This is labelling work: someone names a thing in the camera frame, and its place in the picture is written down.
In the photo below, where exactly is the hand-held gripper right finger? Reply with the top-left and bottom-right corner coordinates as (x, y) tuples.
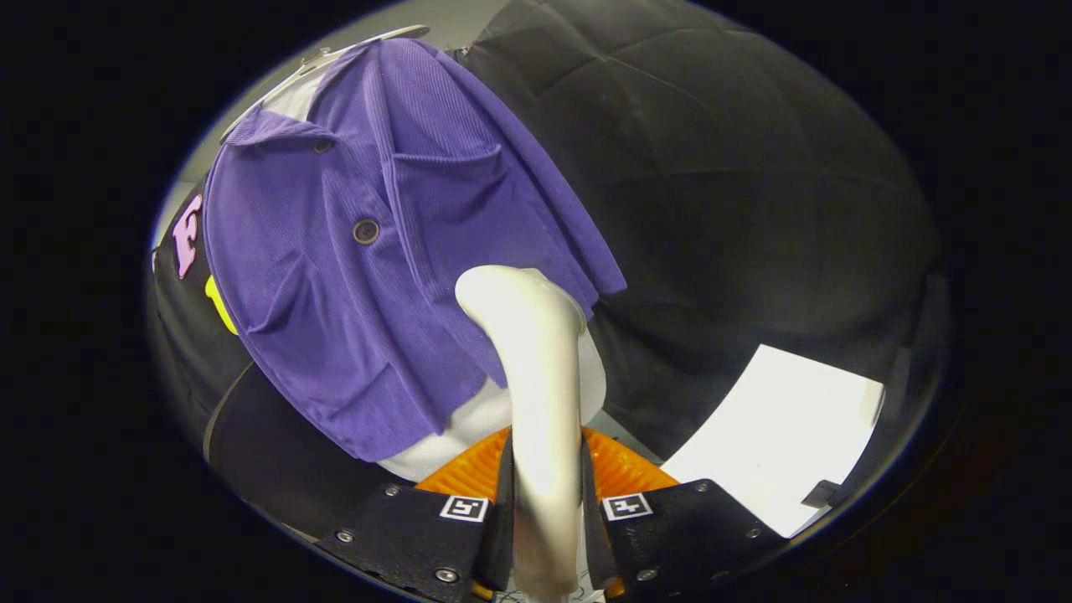
(580, 427), (788, 603)

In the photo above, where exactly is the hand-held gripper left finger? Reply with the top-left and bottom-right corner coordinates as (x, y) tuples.
(317, 425), (513, 603)

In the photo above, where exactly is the white flat board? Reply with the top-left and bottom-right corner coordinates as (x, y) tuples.
(662, 343), (886, 539)

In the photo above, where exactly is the purple corduroy jacket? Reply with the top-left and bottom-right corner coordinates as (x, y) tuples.
(204, 38), (628, 463)

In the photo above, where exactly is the grey drawer cabinet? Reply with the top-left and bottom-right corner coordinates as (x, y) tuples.
(204, 362), (413, 539)

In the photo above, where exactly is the white clothes hanger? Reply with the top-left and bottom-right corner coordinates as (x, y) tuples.
(219, 24), (430, 143)

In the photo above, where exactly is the white mannequin torso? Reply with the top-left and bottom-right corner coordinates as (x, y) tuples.
(264, 67), (607, 483)

